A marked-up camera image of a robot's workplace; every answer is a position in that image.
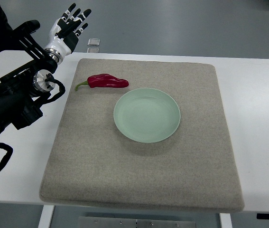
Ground light green plate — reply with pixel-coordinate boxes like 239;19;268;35
113;88;181;143

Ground lower floor socket plate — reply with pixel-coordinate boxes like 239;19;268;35
87;47;100;53

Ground white right table leg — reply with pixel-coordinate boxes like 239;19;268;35
219;213;232;228

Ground upper floor socket plate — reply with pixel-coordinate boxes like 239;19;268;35
87;38;101;47

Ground metal table base plate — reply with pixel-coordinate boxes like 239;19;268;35
78;217;196;228

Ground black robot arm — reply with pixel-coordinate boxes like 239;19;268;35
0;20;65;171

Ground white table leg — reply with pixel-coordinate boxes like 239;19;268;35
38;205;55;228
219;213;232;228

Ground floor socket plate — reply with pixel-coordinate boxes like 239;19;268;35
87;47;100;53
87;38;101;47

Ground white left table leg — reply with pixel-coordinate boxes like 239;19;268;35
38;205;55;228

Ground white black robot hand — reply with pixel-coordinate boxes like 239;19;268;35
45;3;92;63

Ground beige felt mat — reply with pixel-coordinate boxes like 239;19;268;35
39;59;244;213

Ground red pepper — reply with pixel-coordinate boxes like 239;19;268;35
75;74;129;91

